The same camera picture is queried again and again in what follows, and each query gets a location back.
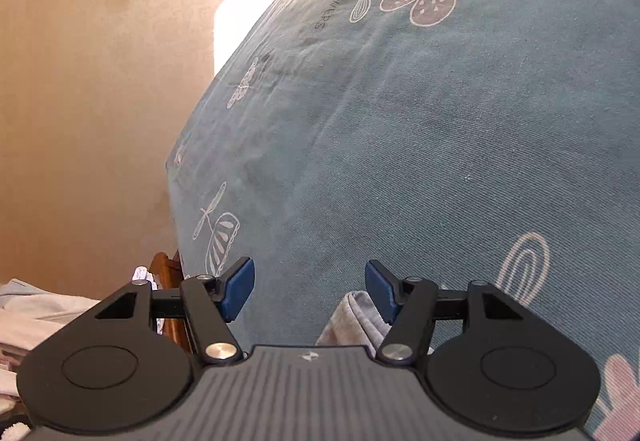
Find grey sweatpants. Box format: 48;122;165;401
314;289;436;357

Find blue floral bed sheet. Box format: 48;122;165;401
167;0;639;440

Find wooden chair by bed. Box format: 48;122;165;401
146;249;194;355

